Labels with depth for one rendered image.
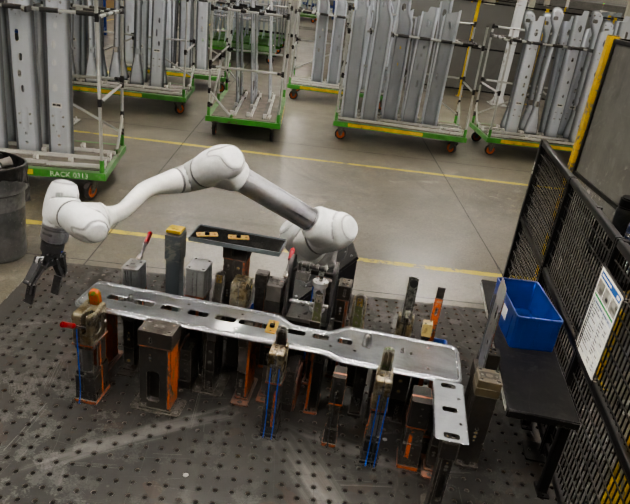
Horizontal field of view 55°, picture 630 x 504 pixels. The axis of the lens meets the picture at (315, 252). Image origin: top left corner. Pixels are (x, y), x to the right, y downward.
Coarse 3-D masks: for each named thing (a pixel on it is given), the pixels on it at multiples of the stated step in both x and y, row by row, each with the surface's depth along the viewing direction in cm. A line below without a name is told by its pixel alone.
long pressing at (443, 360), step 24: (120, 288) 226; (120, 312) 212; (144, 312) 213; (168, 312) 215; (216, 312) 219; (240, 312) 221; (264, 312) 222; (240, 336) 207; (264, 336) 208; (288, 336) 210; (312, 336) 212; (336, 336) 214; (360, 336) 216; (384, 336) 218; (336, 360) 202; (360, 360) 202; (408, 360) 206; (432, 360) 207; (456, 360) 209
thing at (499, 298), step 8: (504, 280) 193; (504, 288) 190; (496, 296) 200; (504, 296) 188; (496, 304) 198; (488, 320) 204; (496, 320) 191; (488, 328) 203; (488, 336) 201; (488, 344) 199; (480, 352) 209; (488, 352) 197; (480, 360) 207
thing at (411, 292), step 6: (414, 276) 216; (408, 282) 215; (414, 282) 212; (408, 288) 216; (414, 288) 217; (408, 294) 217; (414, 294) 216; (408, 300) 218; (414, 300) 217; (408, 306) 219; (402, 312) 219; (402, 318) 219
